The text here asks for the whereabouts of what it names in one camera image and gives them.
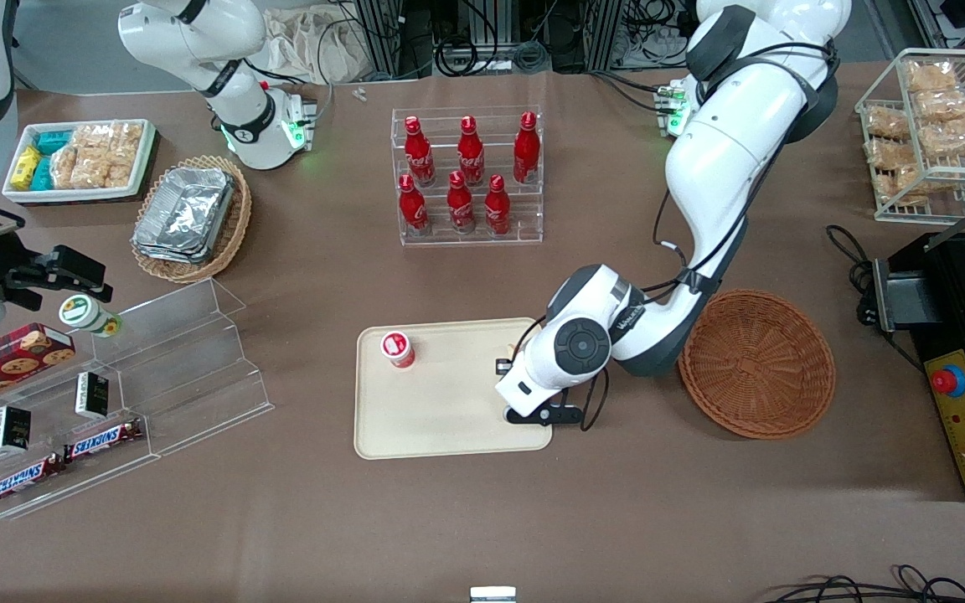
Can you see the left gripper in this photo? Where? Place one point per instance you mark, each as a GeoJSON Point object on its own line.
{"type": "Point", "coordinates": [503, 366]}

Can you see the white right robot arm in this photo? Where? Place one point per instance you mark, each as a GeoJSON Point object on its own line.
{"type": "Point", "coordinates": [231, 92]}

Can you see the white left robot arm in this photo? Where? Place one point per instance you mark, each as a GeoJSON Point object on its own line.
{"type": "Point", "coordinates": [725, 151]}

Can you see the cream plastic tray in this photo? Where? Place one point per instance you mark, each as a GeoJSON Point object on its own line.
{"type": "Point", "coordinates": [449, 402]}

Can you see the oval wicker basket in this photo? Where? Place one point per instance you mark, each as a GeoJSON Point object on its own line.
{"type": "Point", "coordinates": [235, 226]}

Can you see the round brown wicker basket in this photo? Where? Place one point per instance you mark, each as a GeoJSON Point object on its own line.
{"type": "Point", "coordinates": [755, 364]}

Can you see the green white yogurt cup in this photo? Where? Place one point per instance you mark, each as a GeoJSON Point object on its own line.
{"type": "Point", "coordinates": [89, 316]}

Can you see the white plastic bin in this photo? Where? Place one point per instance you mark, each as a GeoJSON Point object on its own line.
{"type": "Point", "coordinates": [80, 196]}

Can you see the red white cup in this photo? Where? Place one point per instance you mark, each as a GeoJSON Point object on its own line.
{"type": "Point", "coordinates": [399, 349]}

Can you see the rice cracker snack bag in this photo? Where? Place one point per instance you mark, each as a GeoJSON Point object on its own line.
{"type": "Point", "coordinates": [956, 136]}
{"type": "Point", "coordinates": [93, 136]}
{"type": "Point", "coordinates": [105, 172]}
{"type": "Point", "coordinates": [126, 141]}
{"type": "Point", "coordinates": [887, 122]}
{"type": "Point", "coordinates": [891, 153]}
{"type": "Point", "coordinates": [918, 180]}
{"type": "Point", "coordinates": [931, 75]}
{"type": "Point", "coordinates": [945, 105]}
{"type": "Point", "coordinates": [68, 170]}

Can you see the teal snack packet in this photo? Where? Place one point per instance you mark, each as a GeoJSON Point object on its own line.
{"type": "Point", "coordinates": [43, 173]}
{"type": "Point", "coordinates": [54, 141]}

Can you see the red plaid cookie box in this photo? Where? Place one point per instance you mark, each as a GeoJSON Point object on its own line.
{"type": "Point", "coordinates": [5, 360]}

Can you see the small black box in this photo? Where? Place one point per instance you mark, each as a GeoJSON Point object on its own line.
{"type": "Point", "coordinates": [10, 429]}
{"type": "Point", "coordinates": [92, 395]}

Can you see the stack of foil trays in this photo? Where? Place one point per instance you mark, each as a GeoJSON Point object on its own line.
{"type": "Point", "coordinates": [185, 213]}

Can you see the yellow snack packet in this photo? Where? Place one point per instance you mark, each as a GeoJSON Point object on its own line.
{"type": "Point", "coordinates": [26, 167]}

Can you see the clear acrylic bottle rack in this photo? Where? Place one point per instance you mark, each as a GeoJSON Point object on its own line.
{"type": "Point", "coordinates": [470, 230]}

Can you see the clear acrylic stepped shelf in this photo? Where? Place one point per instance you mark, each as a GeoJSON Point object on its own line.
{"type": "Point", "coordinates": [189, 368]}

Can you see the red cola bottle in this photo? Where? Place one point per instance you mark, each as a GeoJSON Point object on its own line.
{"type": "Point", "coordinates": [412, 205]}
{"type": "Point", "coordinates": [419, 152]}
{"type": "Point", "coordinates": [460, 203]}
{"type": "Point", "coordinates": [497, 205]}
{"type": "Point", "coordinates": [526, 149]}
{"type": "Point", "coordinates": [470, 152]}

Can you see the snickers chocolate bar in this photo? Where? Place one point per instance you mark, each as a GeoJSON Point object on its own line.
{"type": "Point", "coordinates": [26, 480]}
{"type": "Point", "coordinates": [104, 440]}

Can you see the white cloth bag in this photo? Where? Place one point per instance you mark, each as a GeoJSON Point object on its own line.
{"type": "Point", "coordinates": [315, 42]}

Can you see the grey power inlet box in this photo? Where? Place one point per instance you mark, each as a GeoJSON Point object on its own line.
{"type": "Point", "coordinates": [905, 297]}

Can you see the red emergency stop button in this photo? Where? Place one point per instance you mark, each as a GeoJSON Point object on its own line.
{"type": "Point", "coordinates": [948, 381]}

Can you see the black machine housing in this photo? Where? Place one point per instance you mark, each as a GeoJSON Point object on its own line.
{"type": "Point", "coordinates": [952, 293]}

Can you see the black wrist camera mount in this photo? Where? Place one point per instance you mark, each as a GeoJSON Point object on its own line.
{"type": "Point", "coordinates": [545, 414]}

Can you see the aluminium frame post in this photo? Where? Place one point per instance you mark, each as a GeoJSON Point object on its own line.
{"type": "Point", "coordinates": [382, 38]}

